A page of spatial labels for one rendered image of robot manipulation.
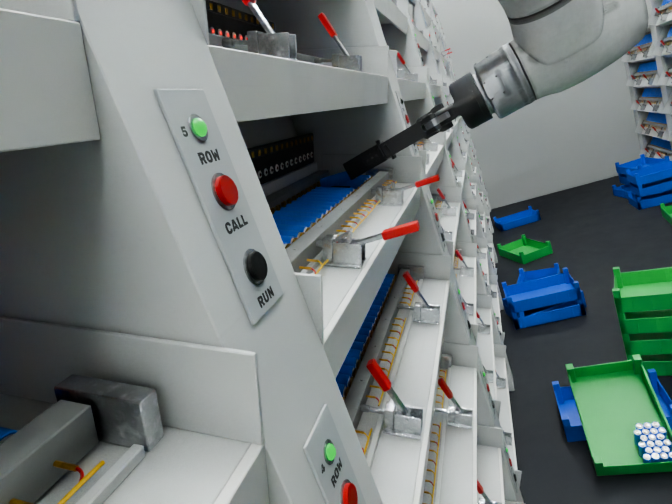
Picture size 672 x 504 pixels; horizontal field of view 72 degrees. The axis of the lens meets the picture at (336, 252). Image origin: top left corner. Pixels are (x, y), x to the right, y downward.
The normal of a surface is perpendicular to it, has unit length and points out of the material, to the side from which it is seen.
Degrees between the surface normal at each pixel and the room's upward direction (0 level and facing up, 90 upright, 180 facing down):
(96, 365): 90
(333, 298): 19
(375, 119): 90
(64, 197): 90
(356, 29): 90
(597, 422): 26
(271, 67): 109
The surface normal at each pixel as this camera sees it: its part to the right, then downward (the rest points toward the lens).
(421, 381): -0.02, -0.95
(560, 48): -0.18, 0.62
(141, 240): -0.28, 0.32
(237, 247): 0.90, -0.24
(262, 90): 0.96, 0.07
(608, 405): -0.41, -0.69
